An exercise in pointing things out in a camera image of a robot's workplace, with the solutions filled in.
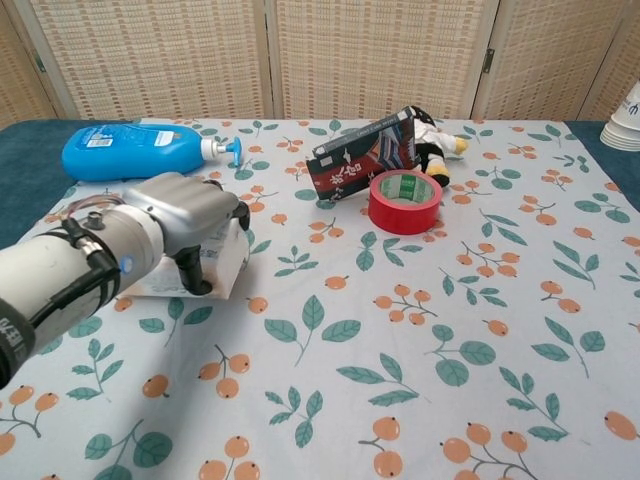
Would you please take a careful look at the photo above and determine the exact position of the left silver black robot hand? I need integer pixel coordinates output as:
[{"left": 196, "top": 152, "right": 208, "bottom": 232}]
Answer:
[{"left": 122, "top": 172, "right": 251, "bottom": 296}]

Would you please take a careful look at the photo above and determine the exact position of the white rectangular box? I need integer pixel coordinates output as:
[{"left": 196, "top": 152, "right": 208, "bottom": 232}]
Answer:
[{"left": 117, "top": 219, "right": 251, "bottom": 301}]

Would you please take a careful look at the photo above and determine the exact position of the floral tablecloth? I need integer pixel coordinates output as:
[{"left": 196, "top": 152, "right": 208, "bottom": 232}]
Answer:
[{"left": 0, "top": 117, "right": 640, "bottom": 480}]

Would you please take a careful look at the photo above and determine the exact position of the blue pump detergent bottle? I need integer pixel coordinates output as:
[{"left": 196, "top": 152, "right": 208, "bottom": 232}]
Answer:
[{"left": 60, "top": 124, "right": 244, "bottom": 182}]

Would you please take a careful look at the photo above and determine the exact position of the dark red printed carton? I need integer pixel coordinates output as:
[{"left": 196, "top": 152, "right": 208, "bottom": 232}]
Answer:
[{"left": 305, "top": 108, "right": 419, "bottom": 202}]

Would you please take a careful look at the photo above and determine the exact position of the red tape roll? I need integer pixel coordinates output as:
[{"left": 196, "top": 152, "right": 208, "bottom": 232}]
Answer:
[{"left": 368, "top": 169, "right": 444, "bottom": 236}]

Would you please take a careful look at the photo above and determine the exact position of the black white plush doll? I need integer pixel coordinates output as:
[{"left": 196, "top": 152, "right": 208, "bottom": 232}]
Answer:
[{"left": 403, "top": 104, "right": 471, "bottom": 187}]

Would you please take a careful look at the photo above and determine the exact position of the white paper cup stack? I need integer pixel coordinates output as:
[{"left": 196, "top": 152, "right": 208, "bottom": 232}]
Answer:
[{"left": 599, "top": 79, "right": 640, "bottom": 150}]

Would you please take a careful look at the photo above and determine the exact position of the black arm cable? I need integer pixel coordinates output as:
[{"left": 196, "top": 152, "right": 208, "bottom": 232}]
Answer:
[{"left": 29, "top": 219, "right": 124, "bottom": 331}]

